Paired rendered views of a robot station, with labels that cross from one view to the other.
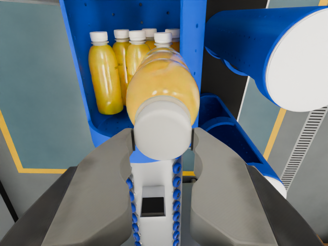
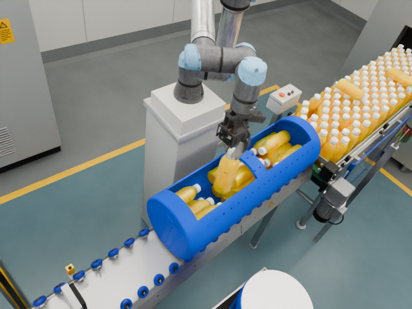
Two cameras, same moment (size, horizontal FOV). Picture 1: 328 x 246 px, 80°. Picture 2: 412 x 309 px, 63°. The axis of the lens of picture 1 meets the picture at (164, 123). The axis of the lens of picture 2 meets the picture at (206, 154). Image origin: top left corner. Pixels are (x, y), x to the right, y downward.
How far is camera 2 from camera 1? 1.13 m
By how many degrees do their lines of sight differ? 68
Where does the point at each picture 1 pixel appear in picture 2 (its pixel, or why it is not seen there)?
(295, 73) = (263, 296)
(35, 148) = not seen: outside the picture
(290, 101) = not seen: outside the picture
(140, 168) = (98, 281)
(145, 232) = not seen: outside the picture
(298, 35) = (274, 276)
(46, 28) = (118, 216)
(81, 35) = (192, 181)
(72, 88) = (66, 257)
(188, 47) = (230, 201)
